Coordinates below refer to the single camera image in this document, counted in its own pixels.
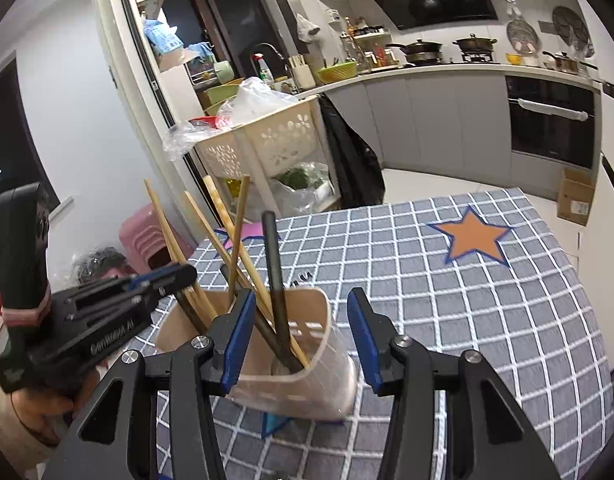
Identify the beige plastic utensil holder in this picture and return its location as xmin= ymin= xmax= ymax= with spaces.
xmin=154 ymin=287 xmax=360 ymax=423

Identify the black range hood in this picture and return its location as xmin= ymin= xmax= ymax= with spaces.
xmin=356 ymin=0 xmax=498 ymax=32

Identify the green plastic colander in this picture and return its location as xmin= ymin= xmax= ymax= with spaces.
xmin=316 ymin=59 xmax=361 ymax=84

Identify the black wok pan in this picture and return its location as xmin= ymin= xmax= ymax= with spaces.
xmin=387 ymin=39 xmax=445 ymax=64

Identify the small steel saucepan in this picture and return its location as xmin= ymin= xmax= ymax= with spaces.
xmin=543 ymin=51 xmax=598 ymax=74

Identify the black crumpled plastic bag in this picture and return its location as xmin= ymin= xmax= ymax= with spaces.
xmin=72 ymin=247 xmax=134 ymax=287

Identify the two-handled cooking pot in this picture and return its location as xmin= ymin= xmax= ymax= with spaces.
xmin=453 ymin=34 xmax=498 ymax=59

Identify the white cutlery holder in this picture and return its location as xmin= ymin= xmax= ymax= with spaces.
xmin=288 ymin=54 xmax=316 ymax=89

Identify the black kitchen faucet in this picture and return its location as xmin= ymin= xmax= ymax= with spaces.
xmin=248 ymin=42 xmax=289 ymax=77

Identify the green plastic bowl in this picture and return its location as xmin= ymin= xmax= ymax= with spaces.
xmin=203 ymin=82 xmax=244 ymax=107

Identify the pink plastic stool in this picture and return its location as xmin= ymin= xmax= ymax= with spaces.
xmin=119 ymin=204 xmax=194 ymax=274

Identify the blue packet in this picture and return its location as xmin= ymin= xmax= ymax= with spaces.
xmin=143 ymin=19 xmax=184 ymax=57

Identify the beige paper bag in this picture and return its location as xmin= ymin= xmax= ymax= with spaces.
xmin=0 ymin=370 xmax=62 ymax=448

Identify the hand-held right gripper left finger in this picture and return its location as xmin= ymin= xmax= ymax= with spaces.
xmin=42 ymin=287 xmax=258 ymax=480

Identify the condiment bottle rack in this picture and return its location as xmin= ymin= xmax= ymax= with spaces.
xmin=338 ymin=16 xmax=394 ymax=72

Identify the black garbage bag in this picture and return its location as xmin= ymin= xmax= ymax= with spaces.
xmin=318 ymin=94 xmax=386 ymax=209

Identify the bag of green vegetables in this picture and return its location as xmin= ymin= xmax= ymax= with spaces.
xmin=271 ymin=160 xmax=334 ymax=212

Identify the hanging white plastic bag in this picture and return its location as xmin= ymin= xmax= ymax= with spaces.
xmin=295 ymin=12 xmax=321 ymax=44

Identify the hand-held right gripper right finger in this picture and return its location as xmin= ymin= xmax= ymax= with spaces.
xmin=347 ymin=287 xmax=562 ymax=480

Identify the black built-in oven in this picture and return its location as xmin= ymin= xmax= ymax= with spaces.
xmin=504 ymin=75 xmax=596 ymax=170

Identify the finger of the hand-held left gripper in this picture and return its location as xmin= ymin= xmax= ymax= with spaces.
xmin=72 ymin=262 xmax=198 ymax=303
xmin=66 ymin=286 xmax=171 ymax=332

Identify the hanging dark round plate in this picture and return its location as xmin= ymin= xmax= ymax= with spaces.
xmin=552 ymin=5 xmax=590 ymax=57

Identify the wooden chopstick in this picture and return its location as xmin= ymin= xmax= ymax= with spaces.
xmin=144 ymin=178 xmax=215 ymax=330
xmin=184 ymin=191 xmax=310 ymax=368
xmin=203 ymin=176 xmax=280 ymax=326
xmin=228 ymin=175 xmax=252 ymax=307

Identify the person's left hand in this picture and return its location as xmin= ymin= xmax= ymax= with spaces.
xmin=9 ymin=387 xmax=85 ymax=442

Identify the hanging decorative plate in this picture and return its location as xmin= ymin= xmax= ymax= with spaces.
xmin=506 ymin=0 xmax=540 ymax=55

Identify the clear plastic bag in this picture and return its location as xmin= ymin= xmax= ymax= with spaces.
xmin=163 ymin=76 xmax=302 ymax=162

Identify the white spray bottle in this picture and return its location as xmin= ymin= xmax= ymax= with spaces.
xmin=254 ymin=55 xmax=276 ymax=88

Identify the open cardboard box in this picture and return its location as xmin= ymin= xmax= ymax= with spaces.
xmin=156 ymin=46 xmax=201 ymax=72

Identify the cream plastic basket rack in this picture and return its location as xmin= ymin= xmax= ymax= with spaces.
xmin=193 ymin=96 xmax=334 ymax=213

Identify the white kitchen counter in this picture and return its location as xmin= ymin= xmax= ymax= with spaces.
xmin=294 ymin=62 xmax=604 ymax=196

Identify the grey checked tablecloth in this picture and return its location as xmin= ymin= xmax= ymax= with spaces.
xmin=87 ymin=187 xmax=612 ymax=480

